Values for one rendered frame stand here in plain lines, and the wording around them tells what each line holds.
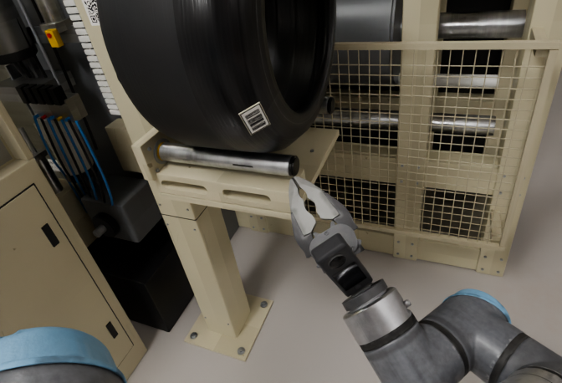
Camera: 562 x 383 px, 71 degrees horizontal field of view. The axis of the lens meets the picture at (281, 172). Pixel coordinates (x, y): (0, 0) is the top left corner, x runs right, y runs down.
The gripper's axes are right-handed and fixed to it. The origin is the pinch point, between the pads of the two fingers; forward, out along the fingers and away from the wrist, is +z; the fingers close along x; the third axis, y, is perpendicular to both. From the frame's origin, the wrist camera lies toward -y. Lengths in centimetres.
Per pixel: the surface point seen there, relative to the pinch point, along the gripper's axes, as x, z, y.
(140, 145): -26.0, 30.4, 18.0
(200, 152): -15.3, 22.5, 20.8
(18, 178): -59, 44, 23
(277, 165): -1.9, 9.6, 17.6
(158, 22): -4.6, 29.0, -11.9
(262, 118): 0.8, 13.4, 2.2
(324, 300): -18, -22, 108
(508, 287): 47, -53, 113
